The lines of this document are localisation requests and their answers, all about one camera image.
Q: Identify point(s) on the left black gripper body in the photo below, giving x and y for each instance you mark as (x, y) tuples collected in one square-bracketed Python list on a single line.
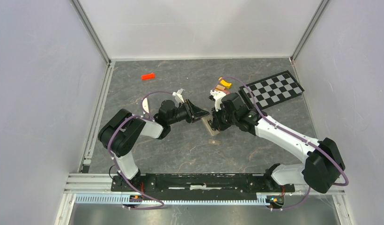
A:
[(183, 113)]

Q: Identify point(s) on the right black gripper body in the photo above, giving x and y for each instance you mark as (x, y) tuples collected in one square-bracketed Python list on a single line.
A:
[(223, 119)]

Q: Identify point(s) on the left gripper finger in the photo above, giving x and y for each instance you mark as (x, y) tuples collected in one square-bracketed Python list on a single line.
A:
[(197, 112), (195, 119)]

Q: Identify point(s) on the beige remote control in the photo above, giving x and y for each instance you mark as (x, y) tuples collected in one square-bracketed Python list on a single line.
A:
[(207, 122)]

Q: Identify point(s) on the beige battery cover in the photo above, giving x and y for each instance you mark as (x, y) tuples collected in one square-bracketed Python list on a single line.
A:
[(214, 142)]

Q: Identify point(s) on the white and black stick remote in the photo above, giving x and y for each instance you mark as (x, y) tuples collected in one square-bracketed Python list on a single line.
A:
[(145, 106)]

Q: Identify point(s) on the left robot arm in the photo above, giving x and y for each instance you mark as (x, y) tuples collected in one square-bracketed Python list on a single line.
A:
[(120, 134)]

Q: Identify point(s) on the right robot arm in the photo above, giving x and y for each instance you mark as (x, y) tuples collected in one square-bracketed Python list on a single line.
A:
[(321, 163)]

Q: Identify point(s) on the tan small block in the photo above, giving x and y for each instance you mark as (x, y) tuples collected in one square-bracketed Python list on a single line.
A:
[(220, 88)]

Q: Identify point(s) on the yellow curved block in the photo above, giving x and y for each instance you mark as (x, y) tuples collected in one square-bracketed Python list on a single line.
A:
[(224, 83)]

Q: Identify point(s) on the red rectangular block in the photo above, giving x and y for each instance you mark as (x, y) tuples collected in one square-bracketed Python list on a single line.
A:
[(148, 76)]

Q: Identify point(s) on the black white checkerboard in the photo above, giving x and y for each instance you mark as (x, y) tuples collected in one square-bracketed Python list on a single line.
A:
[(271, 91)]

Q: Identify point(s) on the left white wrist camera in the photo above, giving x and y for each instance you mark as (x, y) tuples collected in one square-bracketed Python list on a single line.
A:
[(178, 96)]

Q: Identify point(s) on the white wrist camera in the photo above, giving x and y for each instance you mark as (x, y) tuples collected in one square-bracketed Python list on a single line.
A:
[(178, 96), (217, 96)]

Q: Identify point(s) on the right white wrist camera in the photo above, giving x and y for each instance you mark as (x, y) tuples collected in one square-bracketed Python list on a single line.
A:
[(217, 96)]

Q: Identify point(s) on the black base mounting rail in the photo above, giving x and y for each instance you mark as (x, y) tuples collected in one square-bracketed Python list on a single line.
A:
[(207, 186)]

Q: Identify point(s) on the grey slotted cable duct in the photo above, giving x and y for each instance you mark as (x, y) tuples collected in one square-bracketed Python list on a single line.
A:
[(128, 199)]

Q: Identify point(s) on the left aluminium frame post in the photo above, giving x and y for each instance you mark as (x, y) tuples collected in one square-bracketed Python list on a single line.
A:
[(90, 30)]

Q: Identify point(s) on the aluminium frame post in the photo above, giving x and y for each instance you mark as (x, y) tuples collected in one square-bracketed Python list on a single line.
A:
[(309, 29), (90, 30)]

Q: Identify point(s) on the right aluminium frame post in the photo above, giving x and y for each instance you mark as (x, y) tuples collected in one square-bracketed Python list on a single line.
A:
[(309, 29)]

